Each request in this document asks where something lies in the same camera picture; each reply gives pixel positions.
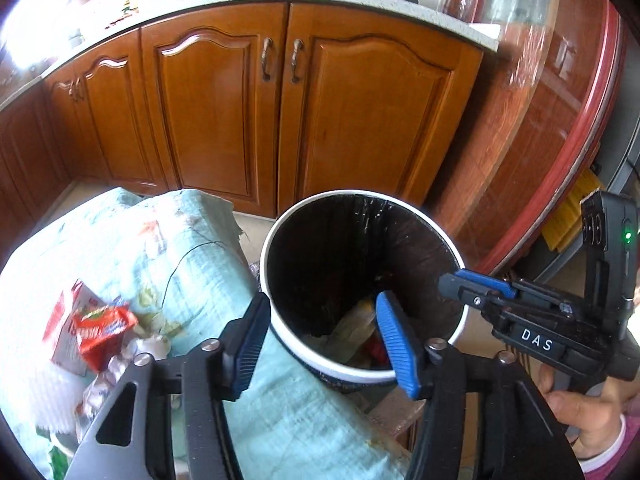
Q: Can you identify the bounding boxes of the red milk carton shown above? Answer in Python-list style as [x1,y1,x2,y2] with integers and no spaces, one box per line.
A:
[42,280,108,376]

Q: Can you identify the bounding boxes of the wooden kitchen cabinets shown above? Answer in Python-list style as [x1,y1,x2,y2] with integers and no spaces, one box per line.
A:
[0,0,501,111]

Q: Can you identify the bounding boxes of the wide wooden cabinet door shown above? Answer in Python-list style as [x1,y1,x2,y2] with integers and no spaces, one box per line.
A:
[140,2,291,218]
[277,2,483,218]

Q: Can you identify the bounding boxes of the light blue floral blanket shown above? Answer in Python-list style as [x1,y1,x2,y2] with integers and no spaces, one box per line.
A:
[0,187,411,480]

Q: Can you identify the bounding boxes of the person's right hand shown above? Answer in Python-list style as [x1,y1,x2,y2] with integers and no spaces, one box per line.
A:
[537,357,640,461]

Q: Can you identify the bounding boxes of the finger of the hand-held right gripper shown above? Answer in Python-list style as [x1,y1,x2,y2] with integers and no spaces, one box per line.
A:
[459,286,521,322]
[438,269,519,299]

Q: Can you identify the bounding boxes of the yellowish plastic bag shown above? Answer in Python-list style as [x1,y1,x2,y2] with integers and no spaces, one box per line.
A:
[330,297,378,356]

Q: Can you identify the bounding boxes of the narrow wooden cabinet door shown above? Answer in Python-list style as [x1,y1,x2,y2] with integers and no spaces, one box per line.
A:
[75,30,171,193]
[42,67,111,181]

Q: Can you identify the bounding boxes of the bronze door handle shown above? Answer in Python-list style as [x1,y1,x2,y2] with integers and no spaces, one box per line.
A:
[261,37,275,82]
[291,39,305,84]

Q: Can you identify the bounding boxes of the orange snack wrapper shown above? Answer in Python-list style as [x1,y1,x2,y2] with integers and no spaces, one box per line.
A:
[71,300,138,373]

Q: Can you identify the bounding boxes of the white foam sheet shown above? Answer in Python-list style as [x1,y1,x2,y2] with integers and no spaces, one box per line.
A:
[22,365,83,436]

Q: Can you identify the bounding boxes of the white round trash bin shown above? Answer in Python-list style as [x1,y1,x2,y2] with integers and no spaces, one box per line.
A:
[259,189,469,393]

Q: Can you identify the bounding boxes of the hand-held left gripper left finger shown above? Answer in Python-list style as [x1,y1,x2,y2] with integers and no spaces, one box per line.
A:
[65,291,273,480]

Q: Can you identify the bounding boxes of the small red wrapper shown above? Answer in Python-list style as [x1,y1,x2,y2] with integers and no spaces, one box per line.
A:
[365,337,393,368]

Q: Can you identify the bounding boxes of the round wooden table top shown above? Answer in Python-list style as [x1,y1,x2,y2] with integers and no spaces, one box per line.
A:
[425,0,626,281]

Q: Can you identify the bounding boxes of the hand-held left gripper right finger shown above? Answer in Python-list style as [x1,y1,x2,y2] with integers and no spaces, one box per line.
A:
[375,290,586,480]

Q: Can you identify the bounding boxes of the green packet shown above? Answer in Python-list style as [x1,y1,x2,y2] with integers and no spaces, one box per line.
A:
[47,442,76,480]

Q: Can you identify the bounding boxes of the wooden corner cabinet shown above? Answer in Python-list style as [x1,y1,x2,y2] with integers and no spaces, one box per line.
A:
[0,85,71,241]

